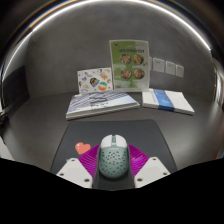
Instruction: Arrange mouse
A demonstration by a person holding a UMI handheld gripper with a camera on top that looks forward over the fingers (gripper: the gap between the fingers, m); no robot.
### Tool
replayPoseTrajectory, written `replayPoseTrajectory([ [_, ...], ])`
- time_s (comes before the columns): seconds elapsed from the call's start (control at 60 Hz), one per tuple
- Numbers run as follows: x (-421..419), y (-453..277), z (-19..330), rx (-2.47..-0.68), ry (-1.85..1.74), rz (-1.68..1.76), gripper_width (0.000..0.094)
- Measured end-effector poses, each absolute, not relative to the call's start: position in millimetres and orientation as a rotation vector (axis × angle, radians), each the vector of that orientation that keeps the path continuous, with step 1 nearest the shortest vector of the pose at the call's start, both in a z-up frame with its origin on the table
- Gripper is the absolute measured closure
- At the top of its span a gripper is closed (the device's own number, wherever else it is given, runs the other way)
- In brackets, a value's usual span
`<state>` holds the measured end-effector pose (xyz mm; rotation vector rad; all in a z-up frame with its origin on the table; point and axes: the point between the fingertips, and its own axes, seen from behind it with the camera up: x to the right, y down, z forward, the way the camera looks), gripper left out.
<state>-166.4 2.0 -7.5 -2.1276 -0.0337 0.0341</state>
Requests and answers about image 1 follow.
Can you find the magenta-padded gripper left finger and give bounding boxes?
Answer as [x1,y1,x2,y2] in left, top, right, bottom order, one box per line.
[55,144,102,190]

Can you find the green and white computer mouse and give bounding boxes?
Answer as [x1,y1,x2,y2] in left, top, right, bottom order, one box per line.
[98,134,130,180]

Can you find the white sticker sheet card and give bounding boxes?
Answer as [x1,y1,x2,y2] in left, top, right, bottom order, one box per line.
[77,67,114,95]

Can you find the green menu sign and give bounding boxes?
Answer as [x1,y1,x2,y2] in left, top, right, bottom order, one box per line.
[108,39,151,93]

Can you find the white wall sockets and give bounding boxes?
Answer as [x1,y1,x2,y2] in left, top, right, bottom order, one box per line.
[151,57,185,79]

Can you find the black panel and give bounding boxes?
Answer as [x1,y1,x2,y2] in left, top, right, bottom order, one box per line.
[1,64,30,111]

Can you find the black mouse pad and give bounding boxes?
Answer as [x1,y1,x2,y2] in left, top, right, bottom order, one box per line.
[49,119,178,174]

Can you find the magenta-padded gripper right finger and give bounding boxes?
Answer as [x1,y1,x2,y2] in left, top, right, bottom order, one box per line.
[127,143,171,189]

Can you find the grey striped book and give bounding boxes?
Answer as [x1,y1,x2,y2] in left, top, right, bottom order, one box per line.
[65,91,141,121]

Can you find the white book with blue stripe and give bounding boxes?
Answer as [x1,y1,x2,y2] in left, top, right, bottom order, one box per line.
[141,88,196,116]

